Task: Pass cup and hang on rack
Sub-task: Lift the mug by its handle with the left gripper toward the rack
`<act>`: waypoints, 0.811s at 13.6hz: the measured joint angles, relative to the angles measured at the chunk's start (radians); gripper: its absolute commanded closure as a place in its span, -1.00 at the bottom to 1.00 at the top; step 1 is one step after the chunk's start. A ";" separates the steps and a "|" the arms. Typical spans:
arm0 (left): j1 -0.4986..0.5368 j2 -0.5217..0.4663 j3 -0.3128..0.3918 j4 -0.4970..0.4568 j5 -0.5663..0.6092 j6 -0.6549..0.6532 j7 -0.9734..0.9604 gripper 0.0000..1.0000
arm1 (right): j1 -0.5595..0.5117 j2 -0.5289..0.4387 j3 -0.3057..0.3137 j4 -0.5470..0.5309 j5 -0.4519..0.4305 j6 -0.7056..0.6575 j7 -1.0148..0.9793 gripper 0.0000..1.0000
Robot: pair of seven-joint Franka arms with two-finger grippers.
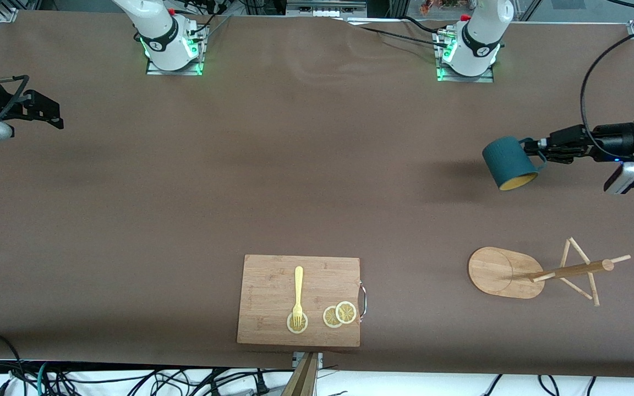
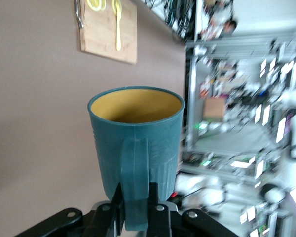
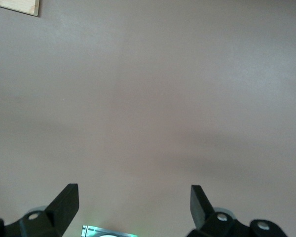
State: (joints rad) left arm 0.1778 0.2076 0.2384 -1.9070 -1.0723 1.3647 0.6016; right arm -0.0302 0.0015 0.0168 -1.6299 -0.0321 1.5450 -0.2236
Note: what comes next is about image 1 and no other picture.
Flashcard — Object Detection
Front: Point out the metal bracket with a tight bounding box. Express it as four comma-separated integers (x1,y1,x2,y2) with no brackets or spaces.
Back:
293,352,323,369

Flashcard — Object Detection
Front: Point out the teal cup with yellow inside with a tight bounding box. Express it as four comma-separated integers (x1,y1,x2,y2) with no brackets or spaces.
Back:
482,136,548,191

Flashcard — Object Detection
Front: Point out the short black table cable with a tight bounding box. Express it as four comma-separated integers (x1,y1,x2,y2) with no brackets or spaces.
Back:
402,15,444,35

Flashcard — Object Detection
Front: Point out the grey power strip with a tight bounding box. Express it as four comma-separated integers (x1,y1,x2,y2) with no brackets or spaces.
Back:
286,0,368,18

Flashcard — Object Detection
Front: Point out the brown table cover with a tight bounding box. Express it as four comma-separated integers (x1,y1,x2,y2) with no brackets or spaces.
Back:
0,10,634,379

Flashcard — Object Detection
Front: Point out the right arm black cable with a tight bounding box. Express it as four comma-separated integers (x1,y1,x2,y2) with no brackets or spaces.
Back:
0,74,30,135

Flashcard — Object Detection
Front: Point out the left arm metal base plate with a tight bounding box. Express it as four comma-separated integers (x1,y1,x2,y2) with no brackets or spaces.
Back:
437,30,494,83

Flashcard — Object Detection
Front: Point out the bamboo cutting board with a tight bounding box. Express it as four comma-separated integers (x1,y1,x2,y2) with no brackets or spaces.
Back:
237,254,368,348

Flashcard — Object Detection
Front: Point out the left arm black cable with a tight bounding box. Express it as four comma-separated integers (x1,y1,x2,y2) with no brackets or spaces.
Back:
580,25,634,160

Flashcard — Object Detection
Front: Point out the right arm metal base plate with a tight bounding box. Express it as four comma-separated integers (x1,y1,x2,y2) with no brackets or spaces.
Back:
146,27,203,76

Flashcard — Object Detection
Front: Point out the wooden post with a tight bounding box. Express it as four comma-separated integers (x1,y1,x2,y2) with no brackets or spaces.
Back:
281,352,319,396

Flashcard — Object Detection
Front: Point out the long black table cable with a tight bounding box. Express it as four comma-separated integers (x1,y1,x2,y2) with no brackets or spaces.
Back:
357,25,450,47

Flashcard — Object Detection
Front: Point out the wooden mug rack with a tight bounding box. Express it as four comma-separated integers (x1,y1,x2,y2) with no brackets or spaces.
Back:
467,236,631,307

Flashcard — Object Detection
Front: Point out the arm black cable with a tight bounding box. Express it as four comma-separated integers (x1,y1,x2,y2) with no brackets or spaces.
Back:
580,25,634,160
0,74,30,135

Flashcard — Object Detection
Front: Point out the yellow plastic fork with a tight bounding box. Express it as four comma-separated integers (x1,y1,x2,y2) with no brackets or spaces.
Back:
292,266,304,328

